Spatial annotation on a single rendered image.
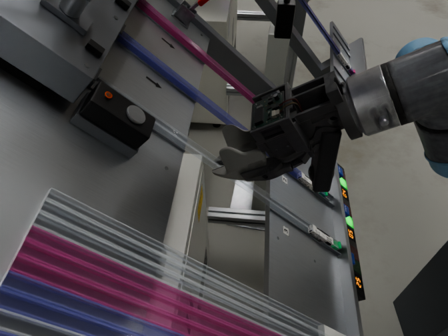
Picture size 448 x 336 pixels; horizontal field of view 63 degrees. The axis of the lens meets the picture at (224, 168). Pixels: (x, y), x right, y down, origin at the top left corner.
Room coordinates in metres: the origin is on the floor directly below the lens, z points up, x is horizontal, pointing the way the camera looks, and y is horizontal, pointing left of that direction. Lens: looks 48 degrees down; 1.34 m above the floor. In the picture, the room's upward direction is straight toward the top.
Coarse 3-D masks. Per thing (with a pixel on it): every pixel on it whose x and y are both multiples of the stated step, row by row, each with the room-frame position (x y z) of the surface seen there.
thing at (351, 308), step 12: (336, 168) 0.54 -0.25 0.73; (336, 180) 0.50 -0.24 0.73; (336, 192) 0.47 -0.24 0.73; (336, 204) 0.44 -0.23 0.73; (336, 216) 0.42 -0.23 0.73; (336, 228) 0.39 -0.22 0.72; (348, 240) 0.36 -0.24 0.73; (348, 252) 0.33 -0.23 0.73; (348, 264) 0.31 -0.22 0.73; (348, 276) 0.29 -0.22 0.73; (348, 288) 0.26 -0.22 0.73; (348, 300) 0.24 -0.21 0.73; (348, 312) 0.22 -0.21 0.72; (348, 324) 0.21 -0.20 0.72; (360, 324) 0.20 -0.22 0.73
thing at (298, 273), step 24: (288, 192) 0.41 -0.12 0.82; (312, 192) 0.45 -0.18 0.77; (312, 216) 0.39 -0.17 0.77; (288, 240) 0.31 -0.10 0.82; (312, 240) 0.33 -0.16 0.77; (336, 240) 0.36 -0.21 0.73; (264, 264) 0.25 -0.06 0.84; (288, 264) 0.26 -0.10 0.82; (312, 264) 0.29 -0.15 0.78; (336, 264) 0.31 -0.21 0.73; (264, 288) 0.22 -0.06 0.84; (288, 288) 0.23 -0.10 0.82; (312, 288) 0.24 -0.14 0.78; (336, 288) 0.26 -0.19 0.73; (312, 312) 0.20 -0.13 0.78; (336, 312) 0.22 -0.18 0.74
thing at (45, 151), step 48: (0, 96) 0.29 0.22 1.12; (48, 96) 0.32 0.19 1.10; (144, 96) 0.41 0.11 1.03; (0, 144) 0.24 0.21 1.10; (48, 144) 0.27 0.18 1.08; (96, 144) 0.30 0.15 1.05; (144, 144) 0.33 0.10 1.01; (0, 192) 0.20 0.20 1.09; (96, 192) 0.24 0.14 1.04; (144, 192) 0.27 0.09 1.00; (0, 240) 0.16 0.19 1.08
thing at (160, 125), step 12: (96, 84) 0.37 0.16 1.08; (108, 84) 0.38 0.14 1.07; (144, 108) 0.38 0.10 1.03; (156, 120) 0.37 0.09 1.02; (168, 132) 0.36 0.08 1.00; (180, 132) 0.38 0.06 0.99; (180, 144) 0.36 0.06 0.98; (192, 144) 0.37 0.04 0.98; (204, 156) 0.36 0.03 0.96; (216, 168) 0.36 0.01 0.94; (240, 180) 0.36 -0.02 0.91; (252, 192) 0.35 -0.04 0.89; (264, 192) 0.36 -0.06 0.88; (276, 204) 0.35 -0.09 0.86; (288, 216) 0.35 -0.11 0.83; (300, 216) 0.36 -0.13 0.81; (312, 228) 0.35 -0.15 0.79
